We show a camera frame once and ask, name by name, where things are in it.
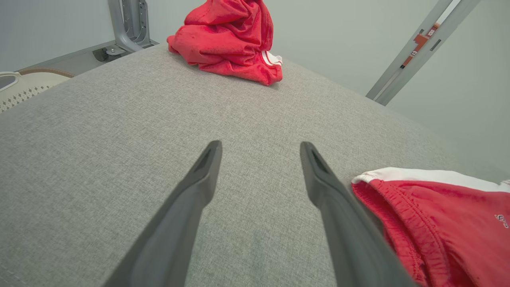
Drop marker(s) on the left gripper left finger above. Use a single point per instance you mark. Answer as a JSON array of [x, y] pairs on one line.
[[167, 247]]

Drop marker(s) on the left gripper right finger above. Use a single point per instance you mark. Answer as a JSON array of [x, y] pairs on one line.
[[350, 247]]

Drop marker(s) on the red shorts white stripe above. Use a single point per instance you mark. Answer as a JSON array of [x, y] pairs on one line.
[[450, 231]]

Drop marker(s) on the red jersey white lining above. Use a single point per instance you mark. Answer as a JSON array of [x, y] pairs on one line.
[[223, 40]]

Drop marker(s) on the black caster wheel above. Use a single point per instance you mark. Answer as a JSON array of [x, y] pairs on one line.
[[107, 53]]

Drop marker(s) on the white laundry basket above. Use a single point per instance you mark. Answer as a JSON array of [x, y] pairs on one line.
[[24, 89]]

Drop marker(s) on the grey post orange label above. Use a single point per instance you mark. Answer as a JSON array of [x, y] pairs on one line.
[[418, 52]]

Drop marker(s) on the grey floor rail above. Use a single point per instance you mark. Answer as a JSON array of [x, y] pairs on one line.
[[59, 59]]

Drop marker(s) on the grey curved frame leg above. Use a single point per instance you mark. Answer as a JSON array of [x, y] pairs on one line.
[[129, 24]]

